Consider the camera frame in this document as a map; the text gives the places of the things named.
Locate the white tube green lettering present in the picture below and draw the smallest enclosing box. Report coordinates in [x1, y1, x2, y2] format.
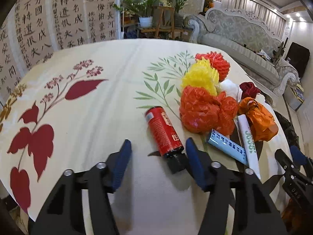
[238, 114, 261, 179]

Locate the orange snack wrapper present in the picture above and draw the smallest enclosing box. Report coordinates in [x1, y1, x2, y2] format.
[238, 97, 279, 142]

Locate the light blue box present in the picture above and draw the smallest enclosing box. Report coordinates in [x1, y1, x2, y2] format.
[206, 129, 248, 166]

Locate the dark red mesh bag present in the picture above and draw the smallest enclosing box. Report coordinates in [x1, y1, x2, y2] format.
[239, 82, 261, 99]

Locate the red spray can black cap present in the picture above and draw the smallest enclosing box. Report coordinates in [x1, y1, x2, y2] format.
[145, 106, 188, 174]

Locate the red-orange plastic bag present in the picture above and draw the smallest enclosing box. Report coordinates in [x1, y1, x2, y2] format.
[179, 85, 238, 136]

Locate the yellow foam net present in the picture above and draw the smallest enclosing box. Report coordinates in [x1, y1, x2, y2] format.
[181, 58, 219, 96]

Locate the black trash bag bin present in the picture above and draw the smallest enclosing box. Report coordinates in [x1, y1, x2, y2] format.
[275, 111, 300, 149]

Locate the grey storage box with magazines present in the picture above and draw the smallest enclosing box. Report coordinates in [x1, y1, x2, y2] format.
[284, 83, 305, 111]

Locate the white crumpled plastic bag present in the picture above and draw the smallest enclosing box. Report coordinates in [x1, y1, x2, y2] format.
[216, 79, 242, 102]

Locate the floral cream tablecloth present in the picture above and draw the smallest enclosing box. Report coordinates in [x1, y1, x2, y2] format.
[1, 39, 290, 234]

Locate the red-orange foam net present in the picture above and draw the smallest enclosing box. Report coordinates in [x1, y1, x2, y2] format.
[195, 52, 230, 82]

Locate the ornate grey sofa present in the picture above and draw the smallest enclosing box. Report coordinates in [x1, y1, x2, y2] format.
[183, 8, 299, 97]

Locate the wooden plant stand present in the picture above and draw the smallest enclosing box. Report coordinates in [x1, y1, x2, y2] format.
[139, 6, 192, 41]

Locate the calligraphy folding screen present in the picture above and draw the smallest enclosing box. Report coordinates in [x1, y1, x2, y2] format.
[1, 0, 121, 103]

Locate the tall green plant grey pot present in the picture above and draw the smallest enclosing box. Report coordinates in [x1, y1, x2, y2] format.
[174, 0, 188, 28]

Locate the white potted plant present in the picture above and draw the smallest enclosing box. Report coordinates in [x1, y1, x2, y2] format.
[113, 0, 157, 29]

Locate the dark cabinet by wall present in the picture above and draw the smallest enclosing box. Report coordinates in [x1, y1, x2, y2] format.
[285, 42, 310, 78]

